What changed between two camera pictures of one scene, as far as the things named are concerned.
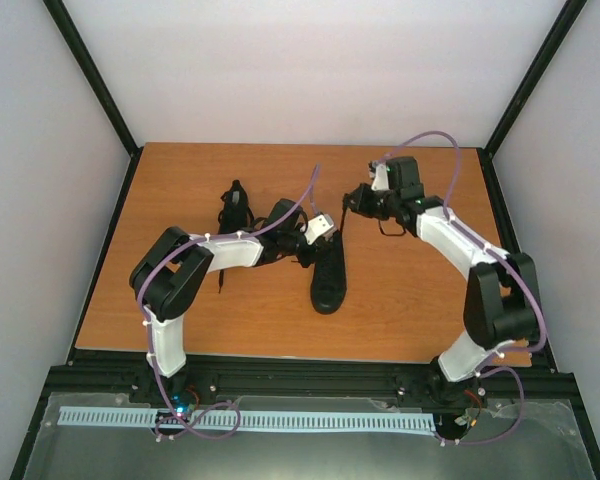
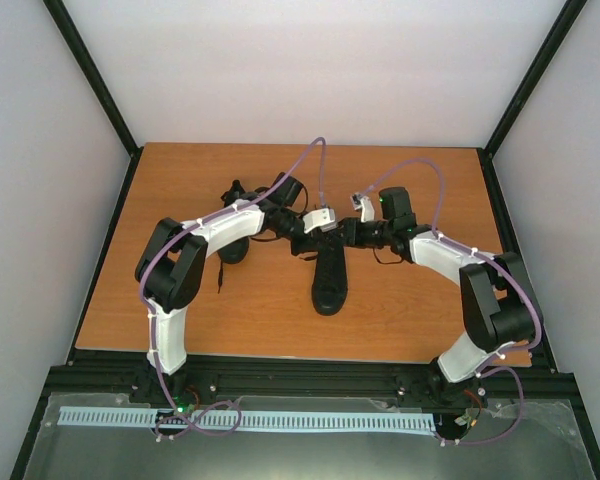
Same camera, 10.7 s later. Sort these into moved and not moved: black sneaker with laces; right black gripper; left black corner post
Moved: right black gripper
Not moved: left black corner post; black sneaker with laces
